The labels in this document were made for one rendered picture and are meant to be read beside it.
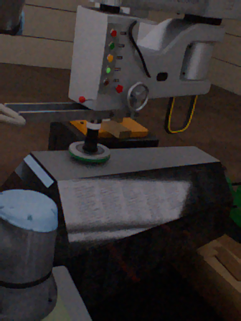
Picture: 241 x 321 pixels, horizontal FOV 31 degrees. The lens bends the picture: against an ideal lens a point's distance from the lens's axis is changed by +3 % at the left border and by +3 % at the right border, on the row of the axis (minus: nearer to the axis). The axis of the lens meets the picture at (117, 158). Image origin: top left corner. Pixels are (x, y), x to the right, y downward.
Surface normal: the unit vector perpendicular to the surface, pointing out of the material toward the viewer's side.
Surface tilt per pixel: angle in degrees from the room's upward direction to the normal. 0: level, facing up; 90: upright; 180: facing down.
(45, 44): 90
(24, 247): 87
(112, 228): 45
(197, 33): 90
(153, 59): 90
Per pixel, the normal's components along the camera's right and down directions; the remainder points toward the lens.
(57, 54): 0.42, 0.40
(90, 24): -0.74, 0.14
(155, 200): 0.50, -0.36
